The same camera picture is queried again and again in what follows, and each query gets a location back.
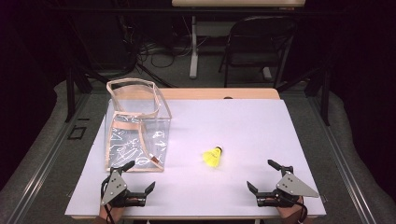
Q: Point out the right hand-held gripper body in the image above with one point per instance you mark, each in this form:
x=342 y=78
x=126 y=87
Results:
x=289 y=185

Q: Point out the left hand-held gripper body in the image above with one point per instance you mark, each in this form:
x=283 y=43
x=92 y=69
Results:
x=116 y=186

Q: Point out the clear bag with beige trim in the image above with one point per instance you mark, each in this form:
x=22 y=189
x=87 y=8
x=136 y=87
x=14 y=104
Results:
x=134 y=146

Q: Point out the yellow shuttlecock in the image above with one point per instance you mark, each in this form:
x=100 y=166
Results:
x=212 y=156

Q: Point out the person's left hand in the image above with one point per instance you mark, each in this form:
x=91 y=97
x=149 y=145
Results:
x=116 y=211

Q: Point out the person's right hand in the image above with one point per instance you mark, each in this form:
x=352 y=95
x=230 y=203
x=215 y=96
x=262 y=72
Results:
x=288 y=211

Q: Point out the white table mat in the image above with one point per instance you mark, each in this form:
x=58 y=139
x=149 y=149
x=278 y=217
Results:
x=218 y=124

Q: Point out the black metal stand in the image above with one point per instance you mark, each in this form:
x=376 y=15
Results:
x=71 y=93
x=325 y=96

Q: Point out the wooden table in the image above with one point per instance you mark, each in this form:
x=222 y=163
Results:
x=202 y=93

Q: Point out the black folding chair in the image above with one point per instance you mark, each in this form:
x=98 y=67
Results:
x=258 y=40

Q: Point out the white desk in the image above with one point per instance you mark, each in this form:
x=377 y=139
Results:
x=238 y=2

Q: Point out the aluminium floor rail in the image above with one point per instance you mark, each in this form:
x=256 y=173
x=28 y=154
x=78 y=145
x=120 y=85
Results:
x=46 y=161
x=342 y=161

